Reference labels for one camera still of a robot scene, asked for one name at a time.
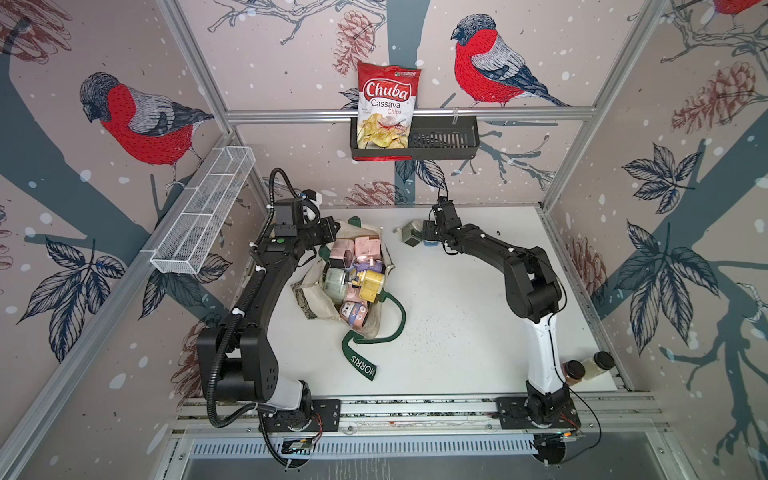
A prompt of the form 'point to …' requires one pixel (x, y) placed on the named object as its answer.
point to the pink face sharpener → (354, 313)
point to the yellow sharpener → (369, 282)
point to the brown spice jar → (573, 371)
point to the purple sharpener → (377, 267)
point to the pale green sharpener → (335, 284)
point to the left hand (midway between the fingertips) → (343, 218)
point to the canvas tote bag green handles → (348, 287)
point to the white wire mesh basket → (180, 249)
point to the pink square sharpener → (365, 246)
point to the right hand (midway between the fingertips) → (430, 226)
